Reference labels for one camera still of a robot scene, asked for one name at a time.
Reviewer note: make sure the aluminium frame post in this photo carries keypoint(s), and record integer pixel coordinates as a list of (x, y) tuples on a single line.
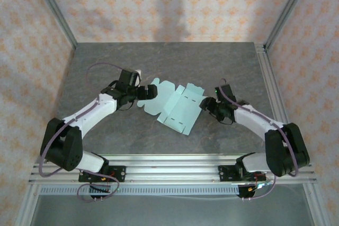
[(53, 6), (289, 6)]

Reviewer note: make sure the aluminium frame leg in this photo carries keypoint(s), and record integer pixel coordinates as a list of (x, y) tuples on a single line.
[(27, 204), (315, 204)]

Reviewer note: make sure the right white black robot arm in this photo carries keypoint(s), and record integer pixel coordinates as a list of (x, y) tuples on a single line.
[(254, 120)]

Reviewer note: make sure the aluminium side rail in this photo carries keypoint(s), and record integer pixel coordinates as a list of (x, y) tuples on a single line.
[(267, 72)]

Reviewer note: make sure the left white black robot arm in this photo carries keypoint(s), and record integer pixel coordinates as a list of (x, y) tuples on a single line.
[(92, 109)]

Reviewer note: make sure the aluminium mounting rail beam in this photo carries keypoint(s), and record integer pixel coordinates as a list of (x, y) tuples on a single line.
[(172, 170)]

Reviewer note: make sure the black controller board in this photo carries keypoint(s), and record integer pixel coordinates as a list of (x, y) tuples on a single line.
[(245, 193), (99, 190)]

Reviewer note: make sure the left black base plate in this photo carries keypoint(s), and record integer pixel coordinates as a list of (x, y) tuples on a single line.
[(119, 173)]

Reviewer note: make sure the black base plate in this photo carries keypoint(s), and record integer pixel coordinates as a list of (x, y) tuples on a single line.
[(225, 173), (119, 173)]

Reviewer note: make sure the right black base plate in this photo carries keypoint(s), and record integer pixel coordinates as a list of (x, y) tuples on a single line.
[(225, 173)]

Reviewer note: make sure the grey metal panel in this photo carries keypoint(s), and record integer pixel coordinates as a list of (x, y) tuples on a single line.
[(172, 212)]

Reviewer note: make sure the light green paper box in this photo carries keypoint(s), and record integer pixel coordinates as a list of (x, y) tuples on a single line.
[(180, 109)]

